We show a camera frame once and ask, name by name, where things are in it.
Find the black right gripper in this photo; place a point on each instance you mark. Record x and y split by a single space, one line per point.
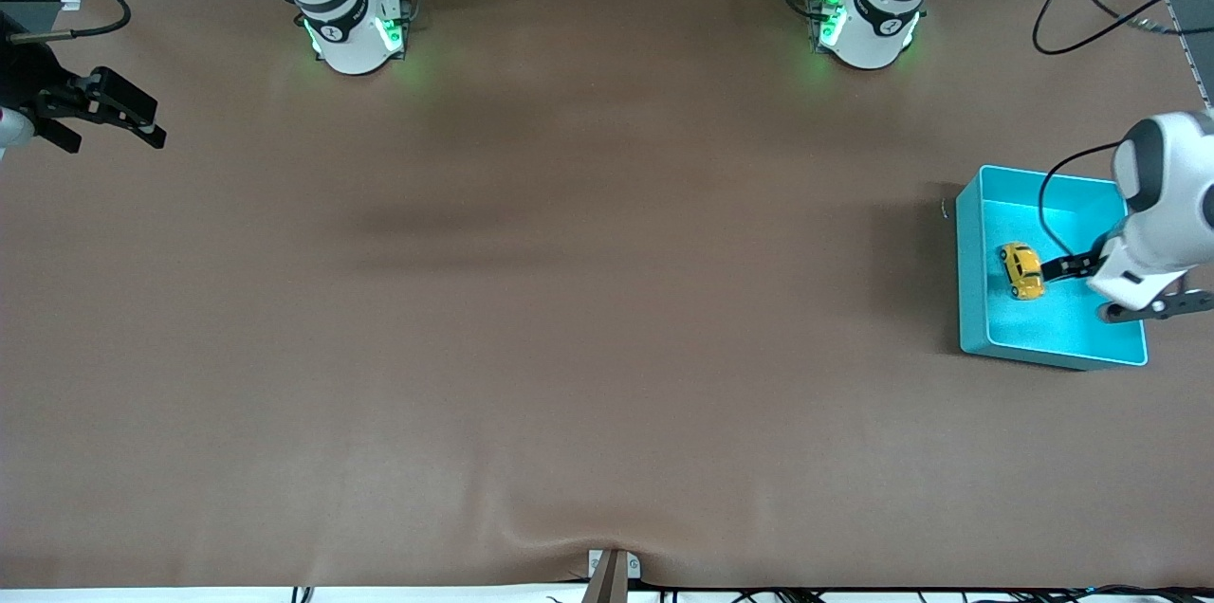
30 78

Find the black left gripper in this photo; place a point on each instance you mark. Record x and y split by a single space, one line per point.
1078 264

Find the yellow beetle toy car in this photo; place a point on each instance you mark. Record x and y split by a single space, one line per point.
1022 271

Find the teal plastic bin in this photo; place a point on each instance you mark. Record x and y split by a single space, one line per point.
1043 338

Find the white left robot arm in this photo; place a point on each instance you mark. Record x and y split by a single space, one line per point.
1167 205

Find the brown table mat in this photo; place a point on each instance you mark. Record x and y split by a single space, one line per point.
607 347

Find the metal table clamp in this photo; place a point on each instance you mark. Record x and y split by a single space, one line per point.
612 575

